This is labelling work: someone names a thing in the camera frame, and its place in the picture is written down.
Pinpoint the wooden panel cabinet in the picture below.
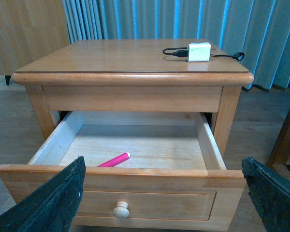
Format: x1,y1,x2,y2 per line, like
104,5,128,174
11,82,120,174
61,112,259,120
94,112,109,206
0,0,69,85

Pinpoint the wooden nightstand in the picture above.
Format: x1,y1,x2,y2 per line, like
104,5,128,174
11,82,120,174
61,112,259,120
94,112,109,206
12,39,254,154

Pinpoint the pink marker with clear cap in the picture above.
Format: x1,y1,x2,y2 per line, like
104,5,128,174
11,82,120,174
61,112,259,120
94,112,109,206
99,152,131,167

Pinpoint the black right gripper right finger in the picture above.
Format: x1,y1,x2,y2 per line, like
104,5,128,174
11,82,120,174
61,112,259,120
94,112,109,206
242,157,290,232

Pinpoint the white charger block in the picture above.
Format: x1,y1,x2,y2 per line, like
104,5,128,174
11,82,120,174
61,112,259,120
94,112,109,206
187,42,211,62

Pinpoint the grey pleated curtain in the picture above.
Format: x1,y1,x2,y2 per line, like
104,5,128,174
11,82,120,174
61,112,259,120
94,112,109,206
63,0,290,89

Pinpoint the wooden drawer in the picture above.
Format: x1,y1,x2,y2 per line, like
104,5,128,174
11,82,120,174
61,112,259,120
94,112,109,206
0,111,246,231

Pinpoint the dark wooden furniture frame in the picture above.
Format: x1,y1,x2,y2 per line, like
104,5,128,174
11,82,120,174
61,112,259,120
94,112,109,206
266,109,290,181

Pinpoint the black usb cable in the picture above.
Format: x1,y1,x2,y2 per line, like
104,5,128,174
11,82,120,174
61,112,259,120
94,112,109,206
162,47,245,62

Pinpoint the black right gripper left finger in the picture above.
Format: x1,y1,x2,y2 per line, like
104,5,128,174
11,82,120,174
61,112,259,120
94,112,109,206
0,156,86,232

